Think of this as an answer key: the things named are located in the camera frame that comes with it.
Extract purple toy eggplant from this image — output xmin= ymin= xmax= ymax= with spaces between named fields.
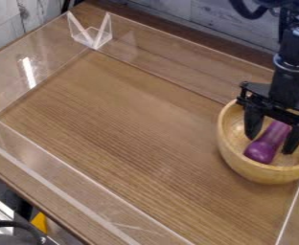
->
xmin=243 ymin=121 xmax=291 ymax=165

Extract yellow black device corner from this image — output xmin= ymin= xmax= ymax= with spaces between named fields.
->
xmin=31 ymin=212 xmax=64 ymax=245

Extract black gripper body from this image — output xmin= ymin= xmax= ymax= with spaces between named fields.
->
xmin=237 ymin=55 xmax=299 ymax=127

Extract brown wooden bowl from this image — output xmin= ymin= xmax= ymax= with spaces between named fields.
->
xmin=217 ymin=100 xmax=299 ymax=185

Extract clear acrylic tray walls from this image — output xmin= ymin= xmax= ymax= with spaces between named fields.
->
xmin=0 ymin=11 xmax=299 ymax=245

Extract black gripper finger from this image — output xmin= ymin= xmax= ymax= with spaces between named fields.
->
xmin=283 ymin=124 xmax=299 ymax=154
xmin=245 ymin=104 xmax=265 ymax=140

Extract black cable bottom left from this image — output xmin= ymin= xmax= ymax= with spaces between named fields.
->
xmin=0 ymin=219 xmax=47 ymax=245

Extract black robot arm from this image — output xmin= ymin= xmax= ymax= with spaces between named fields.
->
xmin=229 ymin=0 xmax=299 ymax=154

